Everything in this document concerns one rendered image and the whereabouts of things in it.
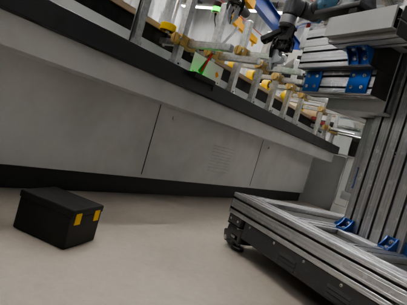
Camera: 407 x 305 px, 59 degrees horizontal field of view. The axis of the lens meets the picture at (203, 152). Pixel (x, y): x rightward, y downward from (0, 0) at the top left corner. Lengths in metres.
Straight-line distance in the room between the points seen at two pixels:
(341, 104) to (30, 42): 1.17
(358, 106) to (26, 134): 1.31
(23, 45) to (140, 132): 0.83
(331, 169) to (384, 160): 2.87
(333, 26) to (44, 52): 0.99
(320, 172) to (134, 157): 2.82
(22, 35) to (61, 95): 0.39
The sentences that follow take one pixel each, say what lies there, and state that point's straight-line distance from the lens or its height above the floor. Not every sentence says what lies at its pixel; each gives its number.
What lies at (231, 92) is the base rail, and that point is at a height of 0.70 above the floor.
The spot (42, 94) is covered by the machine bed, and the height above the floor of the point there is 0.40.
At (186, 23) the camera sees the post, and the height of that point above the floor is 0.90.
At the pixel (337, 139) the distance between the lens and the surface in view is 4.18.
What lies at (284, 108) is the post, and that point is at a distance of 2.75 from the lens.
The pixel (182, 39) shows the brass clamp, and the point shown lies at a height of 0.82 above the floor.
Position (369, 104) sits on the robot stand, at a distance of 1.49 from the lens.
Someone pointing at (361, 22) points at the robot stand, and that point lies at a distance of 1.31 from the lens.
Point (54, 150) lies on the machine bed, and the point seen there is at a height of 0.18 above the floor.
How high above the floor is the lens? 0.43
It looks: 3 degrees down
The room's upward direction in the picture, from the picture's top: 16 degrees clockwise
